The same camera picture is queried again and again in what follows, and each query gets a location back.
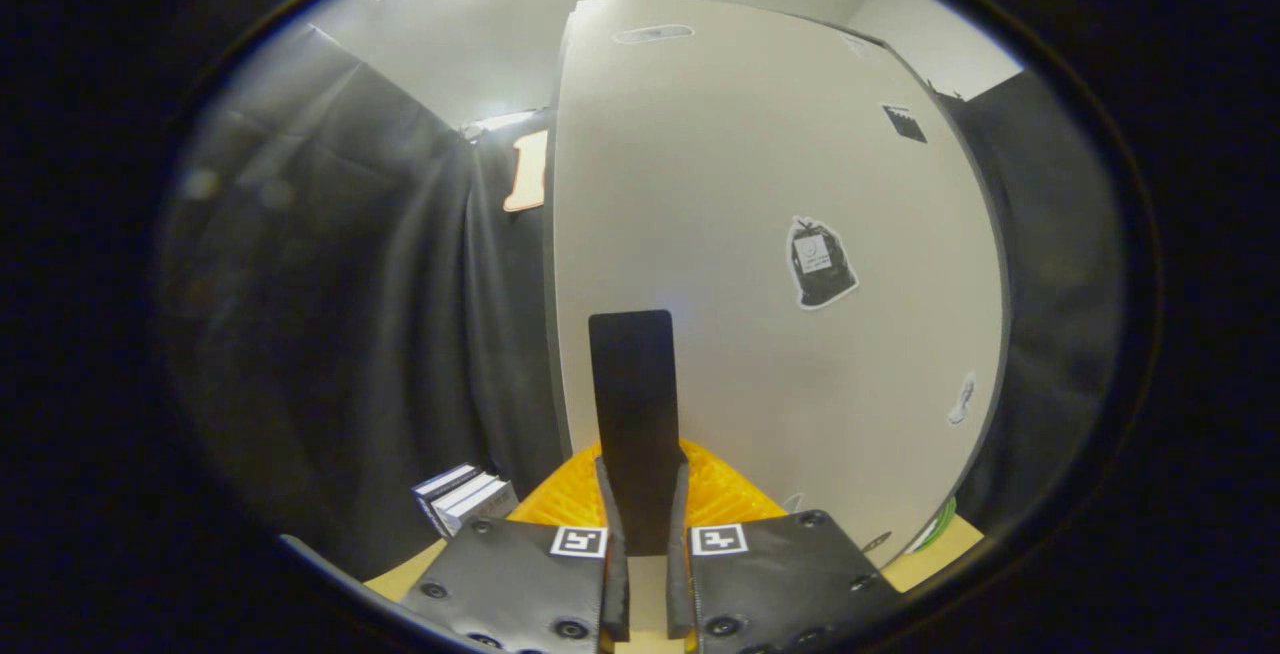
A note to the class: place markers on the green and white object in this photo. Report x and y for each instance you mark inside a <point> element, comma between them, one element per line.
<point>938,526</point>

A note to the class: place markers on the white shoe cabinet door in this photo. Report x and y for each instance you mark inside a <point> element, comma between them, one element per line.
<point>720,184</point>

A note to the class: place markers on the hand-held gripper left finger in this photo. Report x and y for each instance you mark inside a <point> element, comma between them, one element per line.
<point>520,584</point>

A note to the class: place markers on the book with blue spine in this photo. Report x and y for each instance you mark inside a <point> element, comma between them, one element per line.
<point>432,494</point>

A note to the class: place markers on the book with grey cover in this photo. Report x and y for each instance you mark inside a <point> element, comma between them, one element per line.
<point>478,502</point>

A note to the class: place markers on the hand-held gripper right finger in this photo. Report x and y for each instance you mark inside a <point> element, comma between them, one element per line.
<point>780,584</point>

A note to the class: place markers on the black backdrop cloth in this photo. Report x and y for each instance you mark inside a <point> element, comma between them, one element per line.
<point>360,314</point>
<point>1060,284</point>

